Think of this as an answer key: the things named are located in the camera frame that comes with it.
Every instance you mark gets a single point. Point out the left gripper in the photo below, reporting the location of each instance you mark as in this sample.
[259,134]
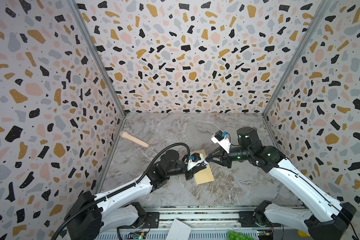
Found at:
[191,172]

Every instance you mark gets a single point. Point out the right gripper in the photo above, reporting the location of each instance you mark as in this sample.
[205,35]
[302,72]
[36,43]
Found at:
[223,154]

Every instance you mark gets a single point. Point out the yellow paper envelope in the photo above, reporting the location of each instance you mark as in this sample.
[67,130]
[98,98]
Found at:
[205,175]

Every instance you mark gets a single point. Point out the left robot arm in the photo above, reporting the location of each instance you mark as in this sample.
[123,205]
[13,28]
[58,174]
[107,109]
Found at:
[126,192]

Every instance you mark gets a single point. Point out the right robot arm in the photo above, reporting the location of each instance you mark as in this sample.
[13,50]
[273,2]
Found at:
[324,217]

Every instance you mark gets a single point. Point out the white paper sheet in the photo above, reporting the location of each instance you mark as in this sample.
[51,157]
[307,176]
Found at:
[179,231]

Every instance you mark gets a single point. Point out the green plastic bag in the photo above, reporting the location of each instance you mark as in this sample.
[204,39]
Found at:
[238,236]

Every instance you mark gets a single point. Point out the left circuit board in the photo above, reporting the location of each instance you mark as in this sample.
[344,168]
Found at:
[136,236]

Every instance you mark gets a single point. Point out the circuit board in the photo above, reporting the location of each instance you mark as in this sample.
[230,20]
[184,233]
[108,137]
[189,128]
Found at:
[265,235]
[136,236]

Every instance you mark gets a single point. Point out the right circuit board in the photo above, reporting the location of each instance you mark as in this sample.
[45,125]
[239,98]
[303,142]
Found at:
[265,235]

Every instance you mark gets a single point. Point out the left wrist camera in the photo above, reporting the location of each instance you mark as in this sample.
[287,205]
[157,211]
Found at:
[196,159]

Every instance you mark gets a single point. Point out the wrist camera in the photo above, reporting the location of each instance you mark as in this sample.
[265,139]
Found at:
[222,139]
[196,159]

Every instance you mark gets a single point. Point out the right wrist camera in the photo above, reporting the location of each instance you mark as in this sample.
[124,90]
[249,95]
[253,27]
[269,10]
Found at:
[222,139]

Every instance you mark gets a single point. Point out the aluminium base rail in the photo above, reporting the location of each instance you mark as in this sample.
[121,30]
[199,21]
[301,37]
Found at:
[209,223]

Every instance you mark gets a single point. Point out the beige wooden stamp handle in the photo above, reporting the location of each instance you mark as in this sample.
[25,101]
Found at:
[133,139]

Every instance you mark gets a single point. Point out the right corner aluminium post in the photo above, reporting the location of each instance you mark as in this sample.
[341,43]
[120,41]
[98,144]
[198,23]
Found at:
[319,14]

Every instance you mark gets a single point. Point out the corner aluminium post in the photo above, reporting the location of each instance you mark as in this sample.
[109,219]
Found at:
[319,14]
[72,5]

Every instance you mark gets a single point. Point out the left corner aluminium post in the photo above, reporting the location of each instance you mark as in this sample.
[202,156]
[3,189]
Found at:
[72,5]

